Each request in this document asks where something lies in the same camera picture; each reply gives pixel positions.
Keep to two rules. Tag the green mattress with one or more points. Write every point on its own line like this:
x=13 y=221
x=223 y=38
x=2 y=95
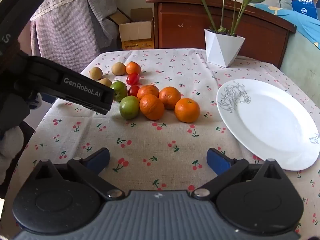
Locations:
x=300 y=62

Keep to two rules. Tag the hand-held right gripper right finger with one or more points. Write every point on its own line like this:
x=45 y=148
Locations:
x=218 y=160

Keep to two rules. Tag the green plant in white pot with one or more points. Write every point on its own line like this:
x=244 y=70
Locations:
x=220 y=47

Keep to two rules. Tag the white plate with line drawing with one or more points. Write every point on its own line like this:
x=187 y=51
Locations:
x=270 y=125

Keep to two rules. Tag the checked cloth cover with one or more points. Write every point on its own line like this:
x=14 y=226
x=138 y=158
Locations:
x=70 y=30

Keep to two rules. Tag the green tangerine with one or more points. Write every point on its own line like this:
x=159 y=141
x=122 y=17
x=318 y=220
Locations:
x=120 y=90
x=129 y=107

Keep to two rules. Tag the blue carton box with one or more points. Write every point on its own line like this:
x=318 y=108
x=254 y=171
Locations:
x=303 y=2

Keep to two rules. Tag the red cherry tomato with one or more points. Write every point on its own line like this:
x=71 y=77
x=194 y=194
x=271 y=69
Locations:
x=132 y=78
x=133 y=90

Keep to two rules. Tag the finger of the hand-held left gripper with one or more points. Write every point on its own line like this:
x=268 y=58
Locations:
x=106 y=105

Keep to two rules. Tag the cherry print tablecloth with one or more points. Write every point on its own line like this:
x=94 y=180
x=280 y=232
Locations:
x=160 y=140

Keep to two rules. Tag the small orange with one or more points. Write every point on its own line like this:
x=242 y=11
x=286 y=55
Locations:
x=133 y=68

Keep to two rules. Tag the person's left hand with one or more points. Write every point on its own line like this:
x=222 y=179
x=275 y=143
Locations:
x=35 y=102

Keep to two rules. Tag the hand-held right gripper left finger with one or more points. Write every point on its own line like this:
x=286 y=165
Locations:
x=98 y=158

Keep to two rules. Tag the cardboard box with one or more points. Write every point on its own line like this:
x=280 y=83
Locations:
x=135 y=35

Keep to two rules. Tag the brown wooden headboard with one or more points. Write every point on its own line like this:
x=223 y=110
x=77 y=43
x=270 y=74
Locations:
x=187 y=25

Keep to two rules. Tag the blue pillow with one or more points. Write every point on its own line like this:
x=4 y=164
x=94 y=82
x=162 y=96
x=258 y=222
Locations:
x=307 y=27

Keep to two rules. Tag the brown round fruit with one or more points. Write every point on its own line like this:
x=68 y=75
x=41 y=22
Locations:
x=118 y=68
x=96 y=73
x=105 y=82

